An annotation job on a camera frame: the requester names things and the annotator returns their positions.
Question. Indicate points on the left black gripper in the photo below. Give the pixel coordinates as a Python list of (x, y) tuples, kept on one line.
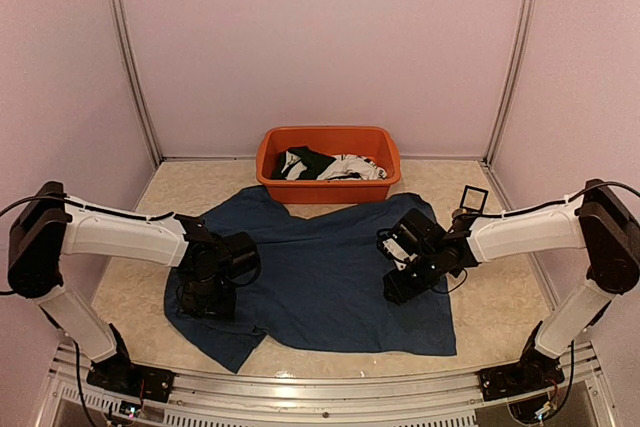
[(224, 309)]

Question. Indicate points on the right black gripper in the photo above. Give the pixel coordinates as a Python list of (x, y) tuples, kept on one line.
[(400, 290)]

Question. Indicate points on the dark blue t-shirt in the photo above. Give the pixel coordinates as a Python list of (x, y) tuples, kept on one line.
[(321, 285)]

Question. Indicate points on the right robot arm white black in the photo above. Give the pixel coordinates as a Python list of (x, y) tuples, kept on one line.
[(594, 219)]

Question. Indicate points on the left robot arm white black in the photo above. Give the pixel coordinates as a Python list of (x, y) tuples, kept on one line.
[(53, 223)]

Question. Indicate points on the black square display box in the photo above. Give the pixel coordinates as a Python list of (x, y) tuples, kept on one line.
[(474, 199)]

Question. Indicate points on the orange plastic tub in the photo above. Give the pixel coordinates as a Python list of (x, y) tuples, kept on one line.
[(374, 143)]

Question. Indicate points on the black and white garment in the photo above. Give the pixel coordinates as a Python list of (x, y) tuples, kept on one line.
[(304, 164)]

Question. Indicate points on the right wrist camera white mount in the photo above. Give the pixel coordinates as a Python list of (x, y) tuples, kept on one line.
[(391, 249)]

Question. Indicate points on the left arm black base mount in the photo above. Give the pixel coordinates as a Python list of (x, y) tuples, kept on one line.
[(142, 382)]

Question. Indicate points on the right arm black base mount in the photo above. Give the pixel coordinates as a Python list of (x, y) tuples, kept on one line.
[(515, 379)]

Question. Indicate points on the right aluminium corner post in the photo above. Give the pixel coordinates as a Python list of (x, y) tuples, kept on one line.
[(516, 59)]

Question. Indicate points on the aluminium corner post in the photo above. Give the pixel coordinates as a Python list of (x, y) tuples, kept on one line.
[(118, 12), (516, 59)]

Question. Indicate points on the left aluminium corner post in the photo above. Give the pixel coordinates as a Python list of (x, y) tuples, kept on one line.
[(118, 12)]

